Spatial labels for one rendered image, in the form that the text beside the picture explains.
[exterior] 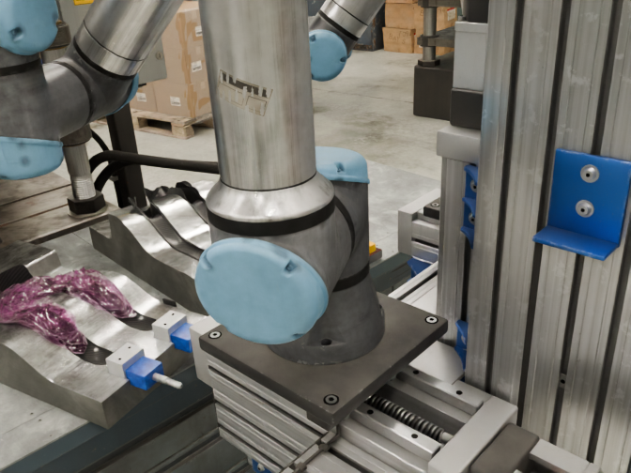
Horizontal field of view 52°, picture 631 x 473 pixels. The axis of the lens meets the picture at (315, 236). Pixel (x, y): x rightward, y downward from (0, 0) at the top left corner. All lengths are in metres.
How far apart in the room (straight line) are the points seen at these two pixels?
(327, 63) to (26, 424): 0.73
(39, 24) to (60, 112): 0.09
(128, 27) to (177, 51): 4.41
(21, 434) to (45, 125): 0.60
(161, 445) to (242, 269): 0.82
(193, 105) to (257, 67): 4.68
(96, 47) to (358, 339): 0.42
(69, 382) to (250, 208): 0.65
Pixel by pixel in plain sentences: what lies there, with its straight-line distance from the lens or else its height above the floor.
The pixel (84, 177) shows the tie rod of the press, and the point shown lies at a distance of 1.88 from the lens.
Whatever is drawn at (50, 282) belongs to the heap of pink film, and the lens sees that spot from 1.34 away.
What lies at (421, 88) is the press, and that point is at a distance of 5.35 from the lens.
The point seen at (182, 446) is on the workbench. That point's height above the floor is 0.58.
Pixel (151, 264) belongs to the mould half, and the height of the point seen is 0.86.
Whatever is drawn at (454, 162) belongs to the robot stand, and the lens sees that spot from 0.83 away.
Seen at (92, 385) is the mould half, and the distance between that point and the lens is 1.10.
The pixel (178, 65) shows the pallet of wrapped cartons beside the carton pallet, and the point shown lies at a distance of 5.15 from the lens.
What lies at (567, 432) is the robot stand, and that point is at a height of 0.94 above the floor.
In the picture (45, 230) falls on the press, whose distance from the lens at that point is 1.87.
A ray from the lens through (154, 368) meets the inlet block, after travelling 1.08.
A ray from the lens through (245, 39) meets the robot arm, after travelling 0.51.
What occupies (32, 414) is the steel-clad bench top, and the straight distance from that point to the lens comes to 1.18.
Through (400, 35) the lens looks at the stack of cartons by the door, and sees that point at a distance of 8.04.
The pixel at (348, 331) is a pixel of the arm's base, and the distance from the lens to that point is 0.74.
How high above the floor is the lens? 1.50
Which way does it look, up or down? 26 degrees down
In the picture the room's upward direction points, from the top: 3 degrees counter-clockwise
